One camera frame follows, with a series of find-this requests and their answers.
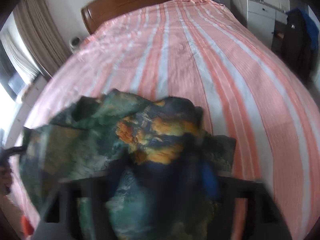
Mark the orange red fuzzy blanket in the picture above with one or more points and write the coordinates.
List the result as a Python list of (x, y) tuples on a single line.
[(27, 228)]

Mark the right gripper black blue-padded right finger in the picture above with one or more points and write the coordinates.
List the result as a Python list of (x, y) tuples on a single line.
[(245, 209)]

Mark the white sheer curtain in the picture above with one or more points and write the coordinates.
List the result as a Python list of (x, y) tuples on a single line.
[(19, 55)]

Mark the small white round fan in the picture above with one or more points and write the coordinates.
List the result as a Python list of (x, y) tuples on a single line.
[(74, 43)]

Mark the white drawer desk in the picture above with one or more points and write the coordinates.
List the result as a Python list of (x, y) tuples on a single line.
[(261, 19)]

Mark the green landscape-print padded jacket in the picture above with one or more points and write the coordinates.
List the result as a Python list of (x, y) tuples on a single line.
[(153, 157)]

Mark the beige brown curtain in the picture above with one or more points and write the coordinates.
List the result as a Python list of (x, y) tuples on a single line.
[(40, 34)]

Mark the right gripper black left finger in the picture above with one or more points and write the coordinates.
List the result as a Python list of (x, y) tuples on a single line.
[(76, 210)]

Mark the pink white striped bed sheet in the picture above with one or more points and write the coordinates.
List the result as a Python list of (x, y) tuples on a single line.
[(196, 49)]

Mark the white window bench cabinet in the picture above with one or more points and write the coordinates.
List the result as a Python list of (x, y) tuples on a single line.
[(27, 101)]

